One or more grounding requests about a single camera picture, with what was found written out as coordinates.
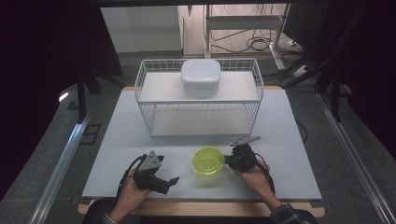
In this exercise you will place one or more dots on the white cabinet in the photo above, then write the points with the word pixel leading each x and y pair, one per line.
pixel 141 29

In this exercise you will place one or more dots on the black floor socket frames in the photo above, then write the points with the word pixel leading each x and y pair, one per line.
pixel 90 133

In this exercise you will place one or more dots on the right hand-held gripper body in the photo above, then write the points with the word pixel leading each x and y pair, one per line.
pixel 244 158

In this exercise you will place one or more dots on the clear plastic lidded container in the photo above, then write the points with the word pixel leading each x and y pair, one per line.
pixel 200 74

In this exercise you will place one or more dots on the person's left hand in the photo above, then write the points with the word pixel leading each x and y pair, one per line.
pixel 132 194

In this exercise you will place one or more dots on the white power strip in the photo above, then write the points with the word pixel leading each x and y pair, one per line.
pixel 301 71

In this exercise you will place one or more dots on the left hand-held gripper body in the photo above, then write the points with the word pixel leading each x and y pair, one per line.
pixel 148 179

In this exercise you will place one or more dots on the white standing desk frame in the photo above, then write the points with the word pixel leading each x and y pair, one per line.
pixel 244 21

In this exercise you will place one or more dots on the black metal stand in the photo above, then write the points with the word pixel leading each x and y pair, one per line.
pixel 82 96
pixel 335 99

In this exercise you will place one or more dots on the green plastic bowl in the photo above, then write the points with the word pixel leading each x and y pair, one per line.
pixel 207 161

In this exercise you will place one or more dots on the person's right hand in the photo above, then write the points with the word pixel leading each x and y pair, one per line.
pixel 258 180

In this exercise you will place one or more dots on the aluminium rail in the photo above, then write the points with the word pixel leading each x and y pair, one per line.
pixel 59 168
pixel 351 149

